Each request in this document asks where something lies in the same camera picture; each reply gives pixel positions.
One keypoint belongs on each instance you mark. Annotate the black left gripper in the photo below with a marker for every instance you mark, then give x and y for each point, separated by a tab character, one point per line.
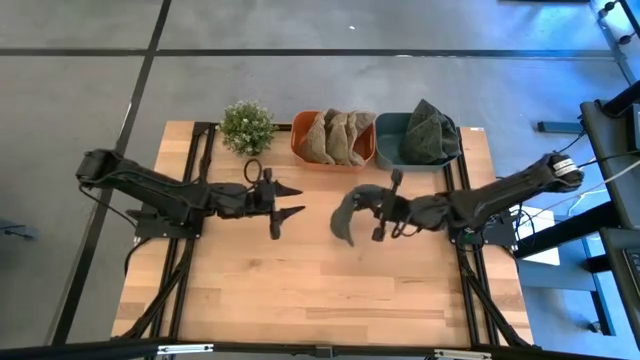
240	200

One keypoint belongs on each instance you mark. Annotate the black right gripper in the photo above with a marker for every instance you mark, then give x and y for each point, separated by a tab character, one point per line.
400	212

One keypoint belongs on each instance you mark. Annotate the dark teal baseball cap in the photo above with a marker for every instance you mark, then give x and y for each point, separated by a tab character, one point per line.
422	135
451	140
342	220

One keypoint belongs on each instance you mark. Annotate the beige baseball cap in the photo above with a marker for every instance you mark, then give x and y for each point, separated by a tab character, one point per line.
339	142
365	120
354	145
317	145

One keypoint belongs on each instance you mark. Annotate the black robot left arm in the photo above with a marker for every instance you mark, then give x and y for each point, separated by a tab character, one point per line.
150	187

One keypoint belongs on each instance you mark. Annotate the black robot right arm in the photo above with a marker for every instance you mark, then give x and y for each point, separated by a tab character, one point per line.
500	192

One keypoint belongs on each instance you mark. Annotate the blue plastic bin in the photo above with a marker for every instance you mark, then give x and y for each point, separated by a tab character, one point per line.
390	140

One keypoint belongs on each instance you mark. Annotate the green plant white flowers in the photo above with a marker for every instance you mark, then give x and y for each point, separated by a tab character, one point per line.
247	127

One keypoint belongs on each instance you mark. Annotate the small white sticker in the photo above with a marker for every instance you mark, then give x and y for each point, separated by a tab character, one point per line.
477	129

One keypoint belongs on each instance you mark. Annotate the white sheet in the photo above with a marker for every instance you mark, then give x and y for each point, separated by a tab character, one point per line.
542	250

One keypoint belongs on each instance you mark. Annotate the black desk leg bar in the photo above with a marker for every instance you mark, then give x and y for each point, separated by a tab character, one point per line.
565	230

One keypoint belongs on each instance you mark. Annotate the blue floor bar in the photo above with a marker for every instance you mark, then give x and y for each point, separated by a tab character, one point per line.
560	127

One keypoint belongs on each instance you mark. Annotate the black desk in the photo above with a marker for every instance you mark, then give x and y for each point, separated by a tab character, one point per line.
610	160

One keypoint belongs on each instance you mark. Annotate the dark grey keyboard tray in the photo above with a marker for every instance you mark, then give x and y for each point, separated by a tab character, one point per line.
612	280

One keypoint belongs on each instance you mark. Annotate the dark floor object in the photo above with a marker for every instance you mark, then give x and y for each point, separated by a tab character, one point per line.
17	231

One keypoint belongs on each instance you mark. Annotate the black keyboard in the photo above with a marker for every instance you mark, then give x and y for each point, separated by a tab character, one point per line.
634	270

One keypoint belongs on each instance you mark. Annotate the grey metal stand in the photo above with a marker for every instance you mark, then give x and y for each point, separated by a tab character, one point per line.
617	30

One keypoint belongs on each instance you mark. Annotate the black aluminium frame rails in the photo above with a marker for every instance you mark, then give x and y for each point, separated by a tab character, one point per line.
467	305
202	126

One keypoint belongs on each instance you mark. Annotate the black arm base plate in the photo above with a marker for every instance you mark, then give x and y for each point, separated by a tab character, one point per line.
500	235
150	231

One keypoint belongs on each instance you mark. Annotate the silver metal bracket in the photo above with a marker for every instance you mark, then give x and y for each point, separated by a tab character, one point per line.
462	355
185	349

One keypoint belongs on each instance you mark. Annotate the black aluminium frame beam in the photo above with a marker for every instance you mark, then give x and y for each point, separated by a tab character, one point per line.
75	350

